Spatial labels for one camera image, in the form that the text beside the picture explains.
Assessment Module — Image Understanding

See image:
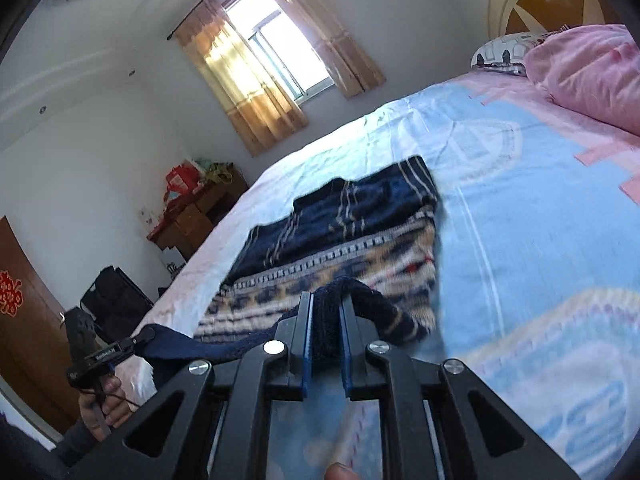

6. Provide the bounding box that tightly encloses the green cloth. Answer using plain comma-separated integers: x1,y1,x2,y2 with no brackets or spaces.
200,160,236,186

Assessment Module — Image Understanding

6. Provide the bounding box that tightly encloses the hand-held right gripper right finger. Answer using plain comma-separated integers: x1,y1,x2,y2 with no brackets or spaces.
339,296,583,480

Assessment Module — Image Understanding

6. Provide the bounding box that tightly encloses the yellow patterned curtain panel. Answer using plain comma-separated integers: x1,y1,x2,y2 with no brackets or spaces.
172,2,310,157
247,0,387,98

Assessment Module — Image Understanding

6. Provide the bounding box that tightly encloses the white patterned pillow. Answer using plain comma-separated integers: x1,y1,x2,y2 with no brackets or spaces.
470,31,556,77

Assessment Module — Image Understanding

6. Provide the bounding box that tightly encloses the dark curtain rod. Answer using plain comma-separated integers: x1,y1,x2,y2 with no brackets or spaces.
166,0,221,41

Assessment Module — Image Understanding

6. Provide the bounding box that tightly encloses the person's left hand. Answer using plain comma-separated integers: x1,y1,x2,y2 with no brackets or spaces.
80,374,135,433

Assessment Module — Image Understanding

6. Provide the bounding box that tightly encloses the person's left forearm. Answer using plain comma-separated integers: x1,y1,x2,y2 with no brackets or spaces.
50,421,108,468

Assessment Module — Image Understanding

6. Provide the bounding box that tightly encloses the navy patterned knit sweater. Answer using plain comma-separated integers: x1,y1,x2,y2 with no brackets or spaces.
132,156,442,366

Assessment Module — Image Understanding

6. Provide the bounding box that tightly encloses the person's right hand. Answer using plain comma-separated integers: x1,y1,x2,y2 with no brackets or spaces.
324,462,359,480

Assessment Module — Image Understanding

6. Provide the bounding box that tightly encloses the brown wooden door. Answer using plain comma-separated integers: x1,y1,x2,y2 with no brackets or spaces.
0,215,83,433

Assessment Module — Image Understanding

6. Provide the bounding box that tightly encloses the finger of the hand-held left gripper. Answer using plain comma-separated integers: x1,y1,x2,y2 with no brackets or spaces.
117,326,157,357

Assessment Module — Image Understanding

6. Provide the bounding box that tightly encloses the red paper door decoration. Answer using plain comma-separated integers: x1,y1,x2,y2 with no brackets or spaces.
0,270,25,317

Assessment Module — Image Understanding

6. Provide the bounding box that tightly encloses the bright sliding window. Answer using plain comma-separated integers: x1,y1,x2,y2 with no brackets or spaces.
222,0,335,106

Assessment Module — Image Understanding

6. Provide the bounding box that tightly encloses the bed with blue pink sheet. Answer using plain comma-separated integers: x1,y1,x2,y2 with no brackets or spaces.
132,67,640,480

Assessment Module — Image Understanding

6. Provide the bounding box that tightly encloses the black folding chair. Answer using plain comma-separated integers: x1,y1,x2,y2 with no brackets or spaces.
80,266,155,343

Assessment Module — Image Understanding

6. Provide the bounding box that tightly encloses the pink quilt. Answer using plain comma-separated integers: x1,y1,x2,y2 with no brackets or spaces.
522,24,640,136

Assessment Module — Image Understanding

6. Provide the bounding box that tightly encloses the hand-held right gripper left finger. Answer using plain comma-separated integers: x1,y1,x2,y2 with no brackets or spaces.
70,291,316,480

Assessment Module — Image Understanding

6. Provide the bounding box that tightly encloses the brown wooden desk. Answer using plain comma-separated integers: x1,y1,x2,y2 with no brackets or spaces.
146,170,250,261

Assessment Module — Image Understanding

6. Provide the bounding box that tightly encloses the red gift bag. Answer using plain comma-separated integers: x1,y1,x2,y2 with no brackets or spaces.
166,162,198,193

